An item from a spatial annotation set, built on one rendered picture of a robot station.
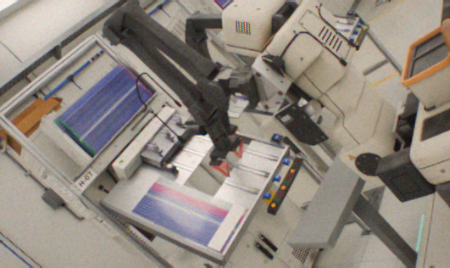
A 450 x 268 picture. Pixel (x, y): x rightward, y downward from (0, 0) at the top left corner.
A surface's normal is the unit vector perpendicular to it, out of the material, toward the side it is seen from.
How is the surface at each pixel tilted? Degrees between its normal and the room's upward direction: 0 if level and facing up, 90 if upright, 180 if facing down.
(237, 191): 45
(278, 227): 90
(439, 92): 92
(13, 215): 90
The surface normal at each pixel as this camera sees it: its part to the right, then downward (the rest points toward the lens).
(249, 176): -0.14, -0.72
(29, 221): 0.51, -0.32
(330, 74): -0.46, 0.64
